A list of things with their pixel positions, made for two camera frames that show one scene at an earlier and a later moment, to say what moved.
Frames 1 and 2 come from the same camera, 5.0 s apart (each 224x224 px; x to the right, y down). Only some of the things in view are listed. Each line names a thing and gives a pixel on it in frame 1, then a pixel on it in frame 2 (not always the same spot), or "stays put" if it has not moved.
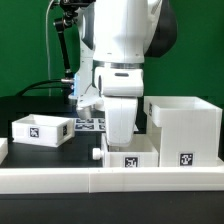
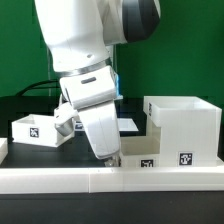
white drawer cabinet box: x=189 y=130 stays put
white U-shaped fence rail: x=43 y=180 stays put
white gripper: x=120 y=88 to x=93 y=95
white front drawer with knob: x=143 y=153 stays put
